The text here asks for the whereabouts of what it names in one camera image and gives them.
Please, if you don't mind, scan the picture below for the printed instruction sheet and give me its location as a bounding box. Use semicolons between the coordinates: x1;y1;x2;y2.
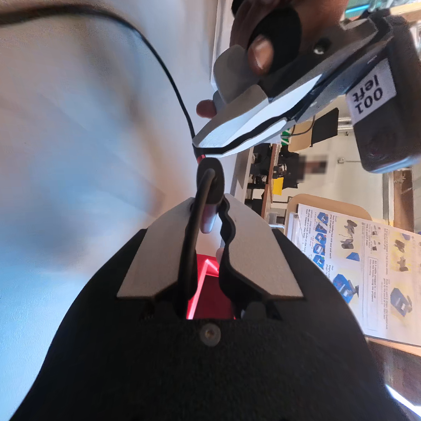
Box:
286;203;421;346

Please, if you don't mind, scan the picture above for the person's left hand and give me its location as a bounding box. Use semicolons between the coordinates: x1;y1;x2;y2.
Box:
196;0;350;120

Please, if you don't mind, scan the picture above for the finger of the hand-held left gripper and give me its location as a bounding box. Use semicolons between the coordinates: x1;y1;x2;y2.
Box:
192;74;323;148
204;118;297;158

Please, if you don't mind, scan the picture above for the instruction sheet on stand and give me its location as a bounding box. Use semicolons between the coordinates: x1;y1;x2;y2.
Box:
284;193;421;356

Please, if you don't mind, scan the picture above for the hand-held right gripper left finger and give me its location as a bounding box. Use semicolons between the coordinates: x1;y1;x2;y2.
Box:
117;197;195;300

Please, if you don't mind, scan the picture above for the red plastic bin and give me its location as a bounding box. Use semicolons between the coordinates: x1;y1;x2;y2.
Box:
186;253;237;320

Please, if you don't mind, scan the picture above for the grey USB hub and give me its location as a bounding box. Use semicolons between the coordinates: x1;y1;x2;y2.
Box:
196;157;226;235

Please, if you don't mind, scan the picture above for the black cable with red plugs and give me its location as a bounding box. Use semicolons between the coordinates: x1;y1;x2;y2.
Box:
0;4;208;164

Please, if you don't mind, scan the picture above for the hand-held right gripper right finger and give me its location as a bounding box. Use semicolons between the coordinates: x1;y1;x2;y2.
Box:
218;193;304;300

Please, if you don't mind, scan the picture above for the clear page holder bar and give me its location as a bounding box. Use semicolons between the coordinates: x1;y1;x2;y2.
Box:
284;212;305;254

